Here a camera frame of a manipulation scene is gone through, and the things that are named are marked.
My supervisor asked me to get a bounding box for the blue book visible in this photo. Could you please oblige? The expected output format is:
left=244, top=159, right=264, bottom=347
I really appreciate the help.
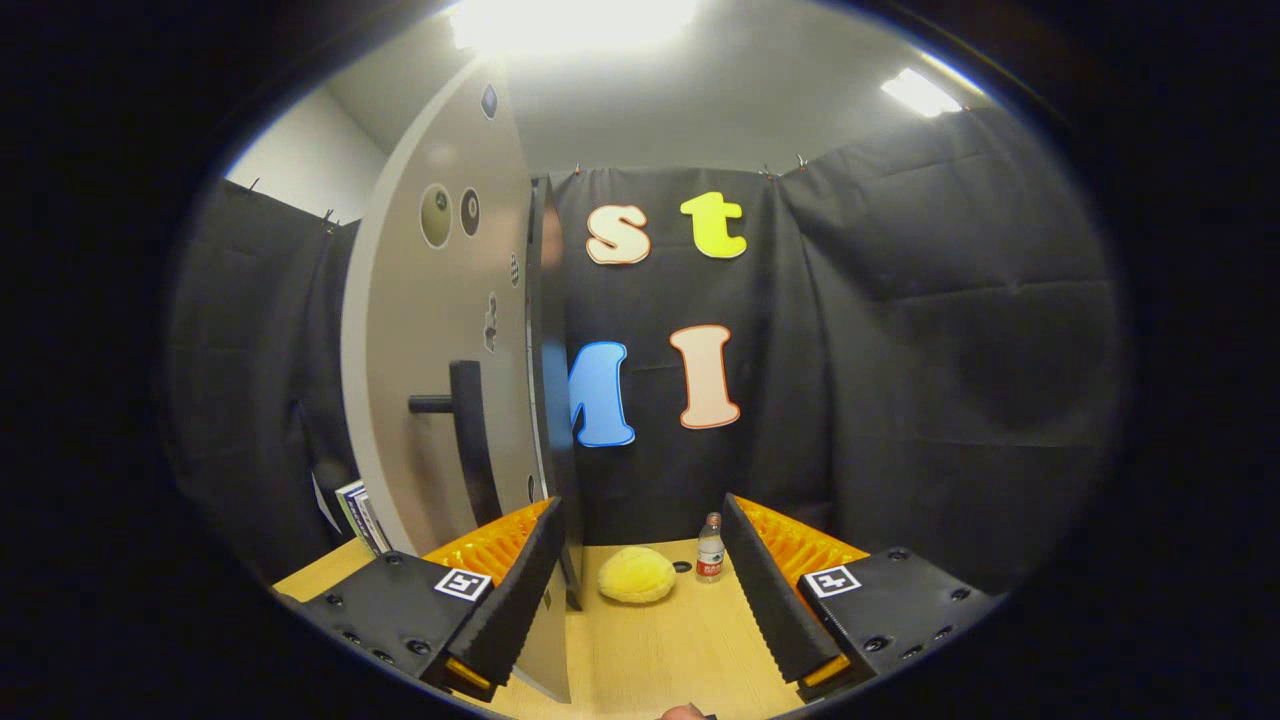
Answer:
left=352, top=488, right=393, bottom=558

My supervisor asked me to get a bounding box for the green book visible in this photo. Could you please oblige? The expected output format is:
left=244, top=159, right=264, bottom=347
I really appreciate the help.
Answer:
left=335, top=480, right=374, bottom=554

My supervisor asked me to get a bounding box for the black door handle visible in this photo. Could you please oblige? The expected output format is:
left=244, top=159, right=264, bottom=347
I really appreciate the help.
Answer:
left=408, top=360, right=504, bottom=528

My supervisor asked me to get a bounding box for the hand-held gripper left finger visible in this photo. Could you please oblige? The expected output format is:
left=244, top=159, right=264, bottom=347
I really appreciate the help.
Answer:
left=290, top=496, right=566, bottom=701

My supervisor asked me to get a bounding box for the small ceiling light panel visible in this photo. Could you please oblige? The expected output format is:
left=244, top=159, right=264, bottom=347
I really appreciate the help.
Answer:
left=880, top=68, right=964, bottom=119

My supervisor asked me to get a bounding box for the black backdrop cloth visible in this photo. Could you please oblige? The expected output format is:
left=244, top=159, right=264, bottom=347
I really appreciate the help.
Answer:
left=165, top=105, right=1126, bottom=601

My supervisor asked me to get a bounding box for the yellow plush bun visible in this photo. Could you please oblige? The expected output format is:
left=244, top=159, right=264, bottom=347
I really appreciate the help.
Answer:
left=598, top=546, right=678, bottom=605

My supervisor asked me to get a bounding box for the dark grey shoe cabinet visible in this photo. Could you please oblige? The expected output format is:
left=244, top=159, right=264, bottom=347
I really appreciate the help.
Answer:
left=525, top=175, right=588, bottom=613

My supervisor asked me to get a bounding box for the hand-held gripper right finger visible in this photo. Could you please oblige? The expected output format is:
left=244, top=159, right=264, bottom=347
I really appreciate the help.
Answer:
left=720, top=492, right=991, bottom=701

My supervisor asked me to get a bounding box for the beige shoe cabinet door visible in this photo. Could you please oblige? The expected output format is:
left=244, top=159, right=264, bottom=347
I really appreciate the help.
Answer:
left=340, top=55, right=573, bottom=704

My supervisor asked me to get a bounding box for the large ceiling light panel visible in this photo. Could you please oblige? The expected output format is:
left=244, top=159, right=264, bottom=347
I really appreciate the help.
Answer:
left=450, top=0, right=701, bottom=57

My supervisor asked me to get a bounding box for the clear bottle with red label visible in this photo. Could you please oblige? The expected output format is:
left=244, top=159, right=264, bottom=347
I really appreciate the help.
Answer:
left=696, top=512, right=726, bottom=584

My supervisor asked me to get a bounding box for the white card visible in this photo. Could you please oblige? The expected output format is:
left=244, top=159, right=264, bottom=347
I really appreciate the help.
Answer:
left=310, top=470, right=343, bottom=534

